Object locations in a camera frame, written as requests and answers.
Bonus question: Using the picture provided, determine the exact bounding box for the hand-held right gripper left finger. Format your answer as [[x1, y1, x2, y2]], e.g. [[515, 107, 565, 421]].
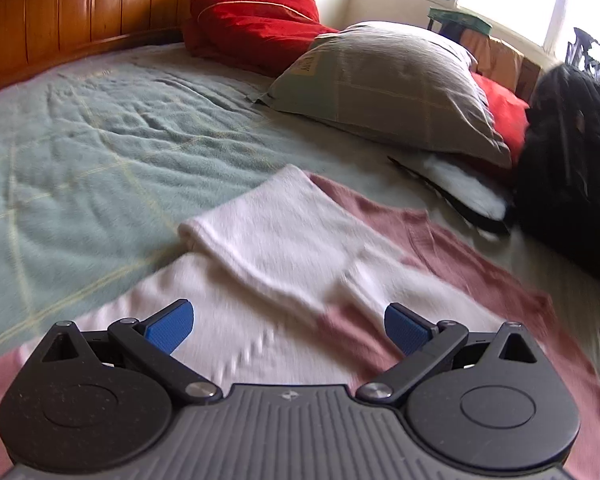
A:
[[42, 299, 222, 403]]

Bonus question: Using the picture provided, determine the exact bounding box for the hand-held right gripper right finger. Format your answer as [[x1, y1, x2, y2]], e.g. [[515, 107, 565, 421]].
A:
[[356, 303, 537, 407]]

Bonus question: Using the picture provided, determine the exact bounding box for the pink and white sweater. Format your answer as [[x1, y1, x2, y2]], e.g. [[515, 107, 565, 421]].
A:
[[0, 164, 600, 480]]

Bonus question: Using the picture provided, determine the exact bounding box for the black backpack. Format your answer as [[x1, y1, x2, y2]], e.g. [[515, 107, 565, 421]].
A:
[[512, 60, 600, 281]]

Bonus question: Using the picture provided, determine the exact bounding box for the grey plaid pillow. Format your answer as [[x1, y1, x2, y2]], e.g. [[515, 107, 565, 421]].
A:
[[252, 21, 512, 168]]

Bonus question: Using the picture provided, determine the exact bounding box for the brown cardboard box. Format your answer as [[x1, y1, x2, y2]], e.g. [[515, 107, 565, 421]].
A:
[[460, 25, 543, 100]]

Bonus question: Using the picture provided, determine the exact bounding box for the wooden headboard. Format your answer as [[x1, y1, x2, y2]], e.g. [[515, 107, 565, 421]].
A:
[[0, 0, 246, 103]]

